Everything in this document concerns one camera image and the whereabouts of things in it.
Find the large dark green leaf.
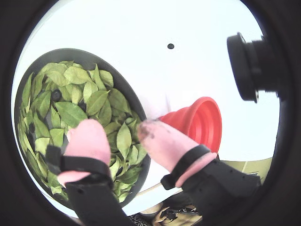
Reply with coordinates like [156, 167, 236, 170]
[55, 101, 89, 129]

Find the pink-tipped gripper finger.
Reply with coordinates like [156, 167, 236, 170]
[137, 118, 262, 218]
[46, 118, 132, 226]

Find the grey round bowl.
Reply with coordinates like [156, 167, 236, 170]
[14, 48, 151, 209]

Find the black white patterned cloth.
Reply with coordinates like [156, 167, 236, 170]
[128, 213, 151, 226]

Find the long beige rod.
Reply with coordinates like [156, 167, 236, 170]
[138, 182, 165, 193]

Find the green leaf pile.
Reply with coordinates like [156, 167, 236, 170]
[17, 60, 149, 203]

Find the red collapsible cup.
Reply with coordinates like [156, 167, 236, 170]
[158, 96, 223, 153]

